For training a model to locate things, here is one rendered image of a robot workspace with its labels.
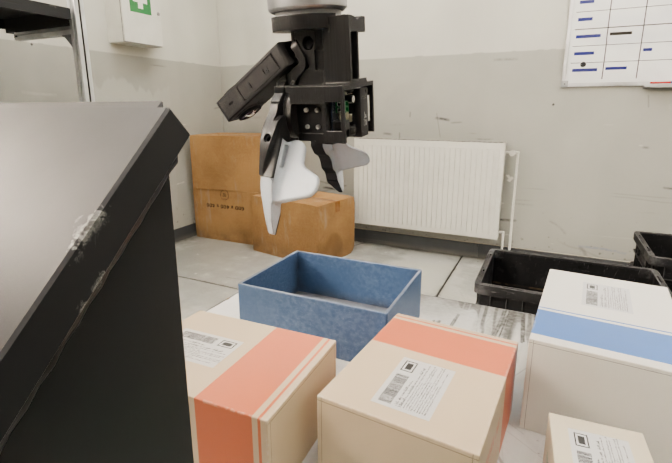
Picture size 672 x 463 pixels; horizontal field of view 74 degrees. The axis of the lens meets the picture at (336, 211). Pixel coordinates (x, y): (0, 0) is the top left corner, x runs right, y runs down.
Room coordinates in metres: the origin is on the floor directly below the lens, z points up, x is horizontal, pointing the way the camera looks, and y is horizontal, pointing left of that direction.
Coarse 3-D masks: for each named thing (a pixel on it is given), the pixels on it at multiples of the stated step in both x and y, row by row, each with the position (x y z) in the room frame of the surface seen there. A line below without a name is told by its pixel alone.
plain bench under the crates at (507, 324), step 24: (216, 312) 0.59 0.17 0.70; (432, 312) 0.59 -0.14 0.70; (456, 312) 0.59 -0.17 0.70; (480, 312) 0.59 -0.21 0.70; (504, 312) 0.59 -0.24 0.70; (504, 336) 0.52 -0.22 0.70; (528, 336) 0.52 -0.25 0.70; (336, 360) 0.46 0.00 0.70; (528, 432) 0.34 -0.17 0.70; (312, 456) 0.32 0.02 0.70; (504, 456) 0.32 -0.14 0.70; (528, 456) 0.32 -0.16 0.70
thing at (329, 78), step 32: (288, 32) 0.46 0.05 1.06; (320, 32) 0.44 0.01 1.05; (352, 32) 0.43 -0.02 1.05; (320, 64) 0.44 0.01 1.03; (352, 64) 0.44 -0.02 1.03; (288, 96) 0.44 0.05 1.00; (320, 96) 0.42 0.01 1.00; (352, 96) 0.44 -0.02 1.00; (288, 128) 0.44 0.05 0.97; (320, 128) 0.43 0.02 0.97; (352, 128) 0.44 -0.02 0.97
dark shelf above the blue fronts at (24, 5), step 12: (0, 0) 1.55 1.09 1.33; (12, 0) 1.58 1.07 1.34; (24, 0) 1.62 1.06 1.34; (0, 12) 1.83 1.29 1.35; (12, 12) 1.83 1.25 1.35; (24, 12) 1.83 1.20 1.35; (36, 12) 1.65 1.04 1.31; (48, 12) 1.69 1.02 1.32; (60, 12) 1.73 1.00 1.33; (0, 24) 1.96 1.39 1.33; (12, 24) 1.93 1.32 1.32; (24, 24) 1.90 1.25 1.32; (36, 24) 1.86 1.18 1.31; (48, 24) 1.83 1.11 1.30; (60, 24) 1.80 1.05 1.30
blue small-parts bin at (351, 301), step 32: (288, 256) 0.63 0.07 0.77; (320, 256) 0.64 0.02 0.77; (256, 288) 0.51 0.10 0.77; (288, 288) 0.63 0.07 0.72; (320, 288) 0.64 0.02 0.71; (352, 288) 0.62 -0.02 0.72; (384, 288) 0.59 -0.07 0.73; (416, 288) 0.55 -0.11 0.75; (256, 320) 0.51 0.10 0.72; (288, 320) 0.49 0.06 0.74; (320, 320) 0.47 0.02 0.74; (352, 320) 0.46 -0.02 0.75; (384, 320) 0.44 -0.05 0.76; (352, 352) 0.46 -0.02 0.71
